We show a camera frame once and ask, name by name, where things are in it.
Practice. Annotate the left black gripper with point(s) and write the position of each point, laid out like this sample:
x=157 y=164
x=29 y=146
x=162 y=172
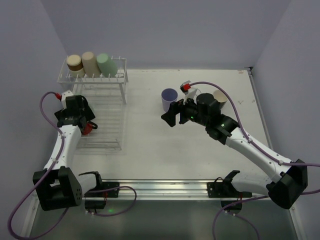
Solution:
x=63 y=117

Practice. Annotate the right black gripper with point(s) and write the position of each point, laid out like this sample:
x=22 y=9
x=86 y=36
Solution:
x=180 y=113

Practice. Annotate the red cup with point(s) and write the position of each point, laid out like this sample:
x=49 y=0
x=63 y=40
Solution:
x=89 y=127

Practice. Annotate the lavender cup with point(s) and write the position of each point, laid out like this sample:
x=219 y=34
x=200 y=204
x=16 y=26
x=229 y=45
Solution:
x=168 y=96

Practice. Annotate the black mug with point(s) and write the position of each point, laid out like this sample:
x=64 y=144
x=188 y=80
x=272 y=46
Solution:
x=220 y=97

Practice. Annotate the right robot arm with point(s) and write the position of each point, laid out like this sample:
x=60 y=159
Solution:
x=284 y=180

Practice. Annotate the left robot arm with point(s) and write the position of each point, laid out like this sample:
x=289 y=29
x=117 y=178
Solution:
x=56 y=185

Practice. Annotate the brown and cream cup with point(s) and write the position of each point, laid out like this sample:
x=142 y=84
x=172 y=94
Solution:
x=75 y=66

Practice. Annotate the beige cup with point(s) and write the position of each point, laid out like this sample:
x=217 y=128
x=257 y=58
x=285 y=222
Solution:
x=90 y=64

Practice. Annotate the green cup upper shelf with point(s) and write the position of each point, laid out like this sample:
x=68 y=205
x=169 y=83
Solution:
x=106 y=65

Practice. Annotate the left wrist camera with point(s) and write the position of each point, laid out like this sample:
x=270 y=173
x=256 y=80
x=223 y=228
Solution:
x=64 y=95

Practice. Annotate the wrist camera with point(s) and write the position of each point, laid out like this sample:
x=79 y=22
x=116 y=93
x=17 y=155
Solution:
x=188 y=90
x=64 y=95

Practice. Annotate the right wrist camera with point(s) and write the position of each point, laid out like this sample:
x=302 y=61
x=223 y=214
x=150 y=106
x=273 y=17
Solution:
x=188 y=90

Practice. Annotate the white wire dish rack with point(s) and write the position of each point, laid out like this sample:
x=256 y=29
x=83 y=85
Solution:
x=107 y=98

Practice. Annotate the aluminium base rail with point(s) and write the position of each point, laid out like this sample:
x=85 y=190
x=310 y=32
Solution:
x=170 y=189

